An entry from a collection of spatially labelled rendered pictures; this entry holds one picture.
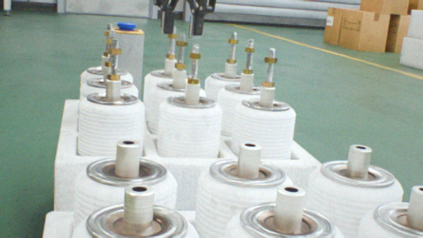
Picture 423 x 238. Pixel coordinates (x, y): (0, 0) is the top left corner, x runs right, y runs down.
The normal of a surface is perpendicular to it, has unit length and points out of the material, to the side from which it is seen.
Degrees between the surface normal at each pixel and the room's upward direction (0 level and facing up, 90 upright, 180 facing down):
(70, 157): 0
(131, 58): 90
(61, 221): 0
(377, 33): 90
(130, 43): 90
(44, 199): 0
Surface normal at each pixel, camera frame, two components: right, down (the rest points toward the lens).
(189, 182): 0.21, 0.25
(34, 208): 0.08, -0.97
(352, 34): -0.95, 0.00
